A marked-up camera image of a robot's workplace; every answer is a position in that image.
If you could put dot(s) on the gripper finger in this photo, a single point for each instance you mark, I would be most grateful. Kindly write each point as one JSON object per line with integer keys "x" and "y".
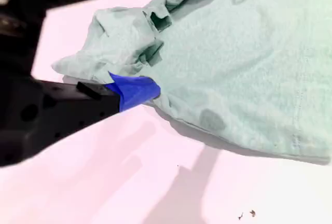
{"x": 77, "y": 104}

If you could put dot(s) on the pale green T-shirt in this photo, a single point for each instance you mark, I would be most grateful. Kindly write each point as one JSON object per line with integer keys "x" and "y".
{"x": 233, "y": 66}

